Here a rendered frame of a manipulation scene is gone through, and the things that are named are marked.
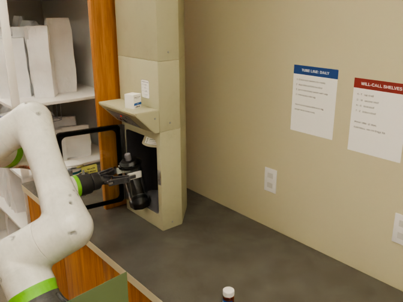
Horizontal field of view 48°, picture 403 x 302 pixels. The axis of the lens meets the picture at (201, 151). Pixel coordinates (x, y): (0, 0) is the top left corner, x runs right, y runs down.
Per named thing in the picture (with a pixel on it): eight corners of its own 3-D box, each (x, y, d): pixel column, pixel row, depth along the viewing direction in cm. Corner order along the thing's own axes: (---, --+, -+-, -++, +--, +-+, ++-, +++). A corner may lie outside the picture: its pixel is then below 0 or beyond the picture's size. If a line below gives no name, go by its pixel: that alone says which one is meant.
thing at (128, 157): (134, 160, 210) (130, 147, 207) (144, 165, 203) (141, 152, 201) (117, 168, 205) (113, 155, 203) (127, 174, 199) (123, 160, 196)
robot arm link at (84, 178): (73, 194, 194) (83, 201, 188) (71, 169, 191) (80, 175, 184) (86, 190, 198) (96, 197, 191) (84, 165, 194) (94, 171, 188)
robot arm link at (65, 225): (84, 228, 114) (32, 85, 141) (30, 261, 115) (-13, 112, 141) (108, 241, 125) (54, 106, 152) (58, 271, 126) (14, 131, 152)
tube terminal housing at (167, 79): (166, 195, 246) (162, 51, 222) (204, 215, 222) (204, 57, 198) (126, 208, 231) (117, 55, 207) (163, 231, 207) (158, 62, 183)
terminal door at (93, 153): (124, 201, 227) (119, 124, 215) (63, 215, 212) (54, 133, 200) (123, 200, 228) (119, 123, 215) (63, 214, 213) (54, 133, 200)
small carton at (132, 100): (132, 105, 197) (131, 91, 196) (141, 106, 195) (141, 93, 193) (125, 108, 193) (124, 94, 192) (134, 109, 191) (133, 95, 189)
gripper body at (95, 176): (93, 177, 189) (113, 172, 194) (84, 171, 195) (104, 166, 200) (95, 193, 191) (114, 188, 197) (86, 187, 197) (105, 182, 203)
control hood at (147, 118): (121, 118, 216) (120, 98, 213) (160, 132, 193) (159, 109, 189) (99, 122, 209) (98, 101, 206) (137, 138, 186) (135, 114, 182)
